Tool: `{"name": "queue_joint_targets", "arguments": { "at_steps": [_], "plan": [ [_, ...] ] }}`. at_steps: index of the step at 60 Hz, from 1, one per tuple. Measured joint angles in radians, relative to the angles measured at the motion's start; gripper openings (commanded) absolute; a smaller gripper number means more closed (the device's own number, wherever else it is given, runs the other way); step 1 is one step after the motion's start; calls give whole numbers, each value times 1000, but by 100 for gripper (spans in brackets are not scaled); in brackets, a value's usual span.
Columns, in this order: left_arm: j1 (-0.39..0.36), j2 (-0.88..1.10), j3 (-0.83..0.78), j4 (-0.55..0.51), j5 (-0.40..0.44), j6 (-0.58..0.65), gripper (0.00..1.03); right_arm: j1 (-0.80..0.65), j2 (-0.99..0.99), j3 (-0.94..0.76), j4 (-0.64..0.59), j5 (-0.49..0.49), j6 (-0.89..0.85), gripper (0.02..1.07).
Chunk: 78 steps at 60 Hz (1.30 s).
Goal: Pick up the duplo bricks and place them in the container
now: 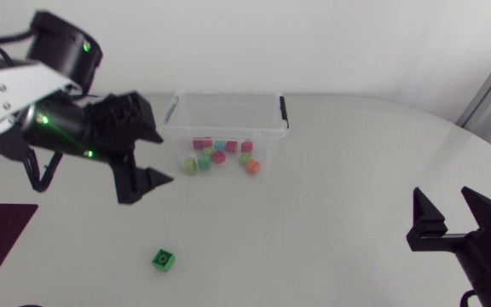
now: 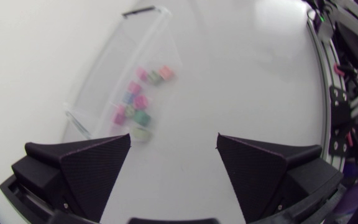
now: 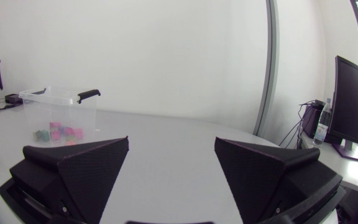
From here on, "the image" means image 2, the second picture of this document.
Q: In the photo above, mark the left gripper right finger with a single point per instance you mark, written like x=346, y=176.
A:
x=253, y=177

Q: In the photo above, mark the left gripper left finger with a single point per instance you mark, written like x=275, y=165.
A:
x=85, y=174

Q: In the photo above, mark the clear plastic container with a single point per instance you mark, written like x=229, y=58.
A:
x=117, y=71

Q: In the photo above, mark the pink toy brick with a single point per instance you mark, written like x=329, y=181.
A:
x=141, y=74
x=119, y=116
x=140, y=102
x=134, y=87

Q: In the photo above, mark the pale green toy brick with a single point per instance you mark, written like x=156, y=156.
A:
x=141, y=134

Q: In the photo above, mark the light green toy brick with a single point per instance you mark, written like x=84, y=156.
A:
x=129, y=111

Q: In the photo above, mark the blue toy brick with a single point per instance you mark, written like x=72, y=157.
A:
x=128, y=98

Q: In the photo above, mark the dark green toy brick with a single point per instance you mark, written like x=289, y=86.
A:
x=154, y=77

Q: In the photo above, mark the red toy brick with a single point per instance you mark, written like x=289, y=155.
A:
x=166, y=72

